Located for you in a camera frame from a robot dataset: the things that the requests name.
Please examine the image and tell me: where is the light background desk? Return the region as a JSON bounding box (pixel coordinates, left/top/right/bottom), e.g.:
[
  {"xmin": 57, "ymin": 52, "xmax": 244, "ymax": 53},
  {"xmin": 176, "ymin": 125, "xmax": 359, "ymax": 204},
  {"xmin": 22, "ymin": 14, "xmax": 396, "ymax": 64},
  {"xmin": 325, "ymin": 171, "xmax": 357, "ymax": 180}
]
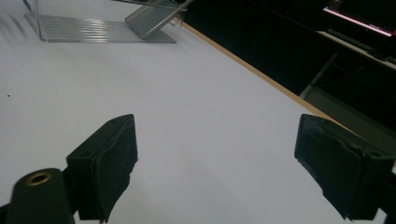
[{"xmin": 298, "ymin": 30, "xmax": 396, "ymax": 157}]

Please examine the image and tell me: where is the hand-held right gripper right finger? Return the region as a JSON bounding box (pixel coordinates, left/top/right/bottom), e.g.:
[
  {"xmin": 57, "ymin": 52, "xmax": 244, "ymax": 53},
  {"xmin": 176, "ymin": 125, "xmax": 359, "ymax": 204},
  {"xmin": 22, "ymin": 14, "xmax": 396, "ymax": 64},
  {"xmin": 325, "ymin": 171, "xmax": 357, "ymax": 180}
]
[{"xmin": 293, "ymin": 113, "xmax": 396, "ymax": 221}]

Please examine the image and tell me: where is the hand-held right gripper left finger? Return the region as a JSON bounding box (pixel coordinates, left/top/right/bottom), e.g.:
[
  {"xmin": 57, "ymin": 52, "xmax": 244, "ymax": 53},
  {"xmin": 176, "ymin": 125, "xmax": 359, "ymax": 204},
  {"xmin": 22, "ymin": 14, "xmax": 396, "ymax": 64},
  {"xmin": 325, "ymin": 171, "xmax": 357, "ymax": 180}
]
[{"xmin": 65, "ymin": 113, "xmax": 139, "ymax": 224}]

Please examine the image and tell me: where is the clear plastic storage bin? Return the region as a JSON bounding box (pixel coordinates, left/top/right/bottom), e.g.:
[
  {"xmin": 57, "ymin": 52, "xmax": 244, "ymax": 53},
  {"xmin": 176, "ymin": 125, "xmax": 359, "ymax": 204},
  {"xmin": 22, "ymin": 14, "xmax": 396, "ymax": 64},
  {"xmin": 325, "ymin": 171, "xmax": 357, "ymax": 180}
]
[{"xmin": 22, "ymin": 0, "xmax": 194, "ymax": 44}]

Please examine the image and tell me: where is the computer monitor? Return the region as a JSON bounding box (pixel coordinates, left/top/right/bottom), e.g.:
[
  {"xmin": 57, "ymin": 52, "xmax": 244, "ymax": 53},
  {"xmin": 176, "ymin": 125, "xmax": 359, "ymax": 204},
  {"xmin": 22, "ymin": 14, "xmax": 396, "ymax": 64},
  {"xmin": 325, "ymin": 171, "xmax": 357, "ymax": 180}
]
[{"xmin": 322, "ymin": 0, "xmax": 396, "ymax": 38}]

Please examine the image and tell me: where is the dark keyboard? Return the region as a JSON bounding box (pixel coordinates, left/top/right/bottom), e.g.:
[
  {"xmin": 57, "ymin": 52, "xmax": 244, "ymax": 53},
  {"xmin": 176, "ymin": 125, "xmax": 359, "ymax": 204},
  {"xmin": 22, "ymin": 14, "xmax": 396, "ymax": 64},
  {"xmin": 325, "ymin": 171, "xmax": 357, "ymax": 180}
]
[{"xmin": 325, "ymin": 28, "xmax": 396, "ymax": 62}]

